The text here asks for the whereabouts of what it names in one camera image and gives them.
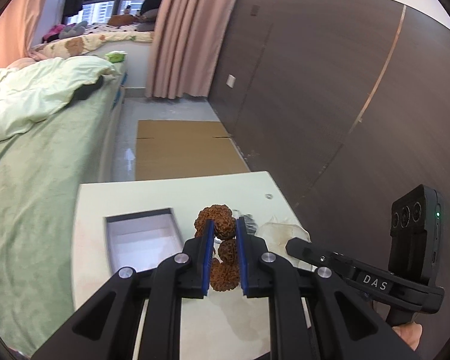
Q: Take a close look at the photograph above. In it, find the brown rudraksha bead bracelet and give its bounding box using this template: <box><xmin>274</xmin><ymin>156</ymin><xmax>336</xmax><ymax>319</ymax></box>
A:
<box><xmin>193</xmin><ymin>204</ymin><xmax>242</xmax><ymax>293</ymax></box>

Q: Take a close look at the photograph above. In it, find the translucent white plastic bag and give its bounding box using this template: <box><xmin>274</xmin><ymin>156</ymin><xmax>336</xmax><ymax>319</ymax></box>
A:
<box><xmin>255</xmin><ymin>222</ymin><xmax>314</xmax><ymax>271</ymax></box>

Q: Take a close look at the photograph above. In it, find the black jewelry box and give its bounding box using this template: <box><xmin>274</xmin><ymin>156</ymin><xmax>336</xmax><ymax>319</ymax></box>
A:
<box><xmin>105</xmin><ymin>207</ymin><xmax>184</xmax><ymax>274</ymax></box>

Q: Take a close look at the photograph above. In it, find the person's right hand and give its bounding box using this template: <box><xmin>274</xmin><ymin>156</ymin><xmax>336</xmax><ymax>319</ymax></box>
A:
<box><xmin>392</xmin><ymin>322</ymin><xmax>423</xmax><ymax>351</ymax></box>

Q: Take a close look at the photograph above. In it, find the flattened cardboard sheet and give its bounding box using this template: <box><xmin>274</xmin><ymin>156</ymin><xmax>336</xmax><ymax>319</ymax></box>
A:
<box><xmin>136</xmin><ymin>120</ymin><xmax>249</xmax><ymax>180</ymax></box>

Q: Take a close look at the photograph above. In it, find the bed with green blanket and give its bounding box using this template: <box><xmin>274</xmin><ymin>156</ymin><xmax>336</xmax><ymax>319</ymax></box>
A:
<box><xmin>0</xmin><ymin>64</ymin><xmax>126</xmax><ymax>355</ymax></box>

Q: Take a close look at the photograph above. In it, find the green tissue pack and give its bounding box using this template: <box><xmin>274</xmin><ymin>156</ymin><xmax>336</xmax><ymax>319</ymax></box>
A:
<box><xmin>105</xmin><ymin>50</ymin><xmax>128</xmax><ymax>63</ymax></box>

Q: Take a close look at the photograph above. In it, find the pink curtain right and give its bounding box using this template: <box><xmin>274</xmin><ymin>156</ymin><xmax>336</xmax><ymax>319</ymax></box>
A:
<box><xmin>145</xmin><ymin>0</ymin><xmax>236</xmax><ymax>99</ymax></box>

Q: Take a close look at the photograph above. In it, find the pink curtain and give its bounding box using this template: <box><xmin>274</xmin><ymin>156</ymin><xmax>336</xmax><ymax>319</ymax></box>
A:
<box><xmin>145</xmin><ymin>0</ymin><xmax>236</xmax><ymax>99</ymax></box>
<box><xmin>0</xmin><ymin>0</ymin><xmax>45</xmax><ymax>68</ymax></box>

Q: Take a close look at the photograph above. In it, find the pale green duvet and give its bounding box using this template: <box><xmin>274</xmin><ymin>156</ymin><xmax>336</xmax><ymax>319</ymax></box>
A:
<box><xmin>0</xmin><ymin>55</ymin><xmax>120</xmax><ymax>141</ymax></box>

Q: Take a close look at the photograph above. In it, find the floral window seat quilt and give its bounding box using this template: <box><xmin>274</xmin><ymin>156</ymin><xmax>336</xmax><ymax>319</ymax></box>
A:
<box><xmin>29</xmin><ymin>24</ymin><xmax>154</xmax><ymax>60</ymax></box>

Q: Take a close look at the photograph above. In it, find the pink curtain left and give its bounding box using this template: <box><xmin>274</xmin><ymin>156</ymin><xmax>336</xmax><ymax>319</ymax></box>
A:
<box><xmin>0</xmin><ymin>0</ymin><xmax>45</xmax><ymax>68</ymax></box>

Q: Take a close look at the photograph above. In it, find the black camera module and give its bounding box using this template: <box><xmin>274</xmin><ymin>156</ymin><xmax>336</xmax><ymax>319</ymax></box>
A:
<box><xmin>388</xmin><ymin>184</ymin><xmax>444</xmax><ymax>285</ymax></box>

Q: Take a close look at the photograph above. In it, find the white wall socket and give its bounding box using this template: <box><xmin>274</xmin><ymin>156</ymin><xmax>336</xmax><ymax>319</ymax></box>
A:
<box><xmin>226</xmin><ymin>75</ymin><xmax>236</xmax><ymax>88</ymax></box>

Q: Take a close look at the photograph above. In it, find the dark wood wall panel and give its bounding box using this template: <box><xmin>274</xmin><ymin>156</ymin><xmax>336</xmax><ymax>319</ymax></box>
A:
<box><xmin>209</xmin><ymin>0</ymin><xmax>450</xmax><ymax>314</ymax></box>

